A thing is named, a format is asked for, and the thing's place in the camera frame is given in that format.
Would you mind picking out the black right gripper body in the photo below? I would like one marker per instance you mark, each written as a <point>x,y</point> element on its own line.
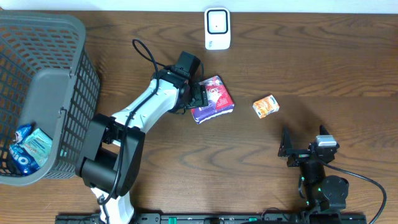
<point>298,156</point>

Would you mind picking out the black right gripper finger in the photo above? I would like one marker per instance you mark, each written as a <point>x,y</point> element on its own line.
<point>323,130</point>
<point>286,146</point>

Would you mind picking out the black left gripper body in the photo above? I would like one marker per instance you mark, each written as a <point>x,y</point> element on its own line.
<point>201,95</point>

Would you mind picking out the red purple snack pack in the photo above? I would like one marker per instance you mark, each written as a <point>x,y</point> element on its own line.
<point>219,101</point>

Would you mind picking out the orange small snack box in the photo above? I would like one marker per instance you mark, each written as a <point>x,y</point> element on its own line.
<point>266,106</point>

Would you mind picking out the teal snack packet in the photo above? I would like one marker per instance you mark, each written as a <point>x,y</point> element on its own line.
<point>38,145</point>

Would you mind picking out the blue Oreo cookie pack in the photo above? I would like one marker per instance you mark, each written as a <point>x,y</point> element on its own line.
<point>24,162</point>

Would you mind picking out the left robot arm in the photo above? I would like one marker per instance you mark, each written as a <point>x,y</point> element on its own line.
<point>110,157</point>

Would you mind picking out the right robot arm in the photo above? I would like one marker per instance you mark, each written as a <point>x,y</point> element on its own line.
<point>325,195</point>

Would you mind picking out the grey plastic shopping basket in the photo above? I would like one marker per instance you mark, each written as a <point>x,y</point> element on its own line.
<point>48,81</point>

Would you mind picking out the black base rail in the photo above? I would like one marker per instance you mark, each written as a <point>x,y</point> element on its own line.
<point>278,218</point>

